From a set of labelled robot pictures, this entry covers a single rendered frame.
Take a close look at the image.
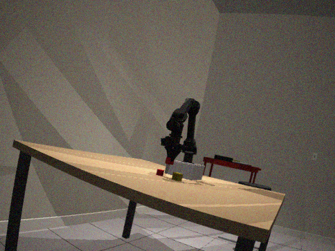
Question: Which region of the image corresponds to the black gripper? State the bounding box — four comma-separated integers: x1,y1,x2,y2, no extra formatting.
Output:
161,132,187,162

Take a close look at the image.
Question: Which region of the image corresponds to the red cube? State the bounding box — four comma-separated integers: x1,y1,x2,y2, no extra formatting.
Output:
165,157,174,165
156,169,164,176

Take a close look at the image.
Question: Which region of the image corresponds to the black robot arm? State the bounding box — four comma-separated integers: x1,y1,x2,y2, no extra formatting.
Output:
161,98,201,163

